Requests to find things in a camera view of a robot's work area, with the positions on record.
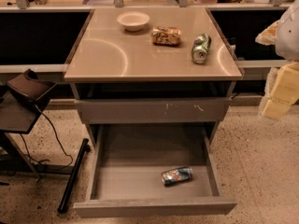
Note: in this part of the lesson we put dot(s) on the black floor bar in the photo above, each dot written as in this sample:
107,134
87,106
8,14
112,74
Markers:
62,208

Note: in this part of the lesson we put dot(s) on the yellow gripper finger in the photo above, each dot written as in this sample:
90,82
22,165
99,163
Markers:
281,91
268,36

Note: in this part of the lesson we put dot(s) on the dark brown side stand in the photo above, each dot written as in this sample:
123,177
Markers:
26,96

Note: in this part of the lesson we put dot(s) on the closed top drawer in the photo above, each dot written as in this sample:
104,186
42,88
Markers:
160,110

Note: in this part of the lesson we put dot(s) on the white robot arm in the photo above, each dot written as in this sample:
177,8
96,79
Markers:
287,35

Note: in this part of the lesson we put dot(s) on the green soda can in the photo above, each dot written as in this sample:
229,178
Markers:
201,48

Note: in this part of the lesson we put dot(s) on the crumpled brown snack bag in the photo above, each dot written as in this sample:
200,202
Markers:
169,36

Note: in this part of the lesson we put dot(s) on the grey drawer cabinet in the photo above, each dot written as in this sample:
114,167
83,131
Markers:
112,63

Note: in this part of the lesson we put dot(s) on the white bowl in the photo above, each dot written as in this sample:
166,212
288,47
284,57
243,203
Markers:
133,21

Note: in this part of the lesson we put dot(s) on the open middle drawer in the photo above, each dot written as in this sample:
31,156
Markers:
126,175

